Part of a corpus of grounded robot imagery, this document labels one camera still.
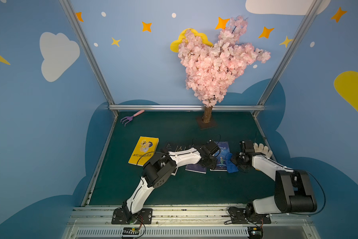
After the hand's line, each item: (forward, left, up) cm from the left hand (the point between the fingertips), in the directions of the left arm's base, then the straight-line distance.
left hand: (214, 163), depth 92 cm
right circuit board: (-35, -17, -5) cm, 39 cm away
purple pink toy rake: (+36, +64, -1) cm, 74 cm away
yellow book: (+8, +46, -1) cm, 47 cm away
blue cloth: (-3, -9, +1) cm, 10 cm away
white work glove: (+13, -34, -2) cm, 37 cm away
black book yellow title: (+12, +28, -1) cm, 31 cm away
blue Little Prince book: (-1, -5, -1) cm, 5 cm away
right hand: (+4, -13, 0) cm, 14 cm away
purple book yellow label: (-3, +11, -1) cm, 12 cm away
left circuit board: (-36, +45, -5) cm, 58 cm away
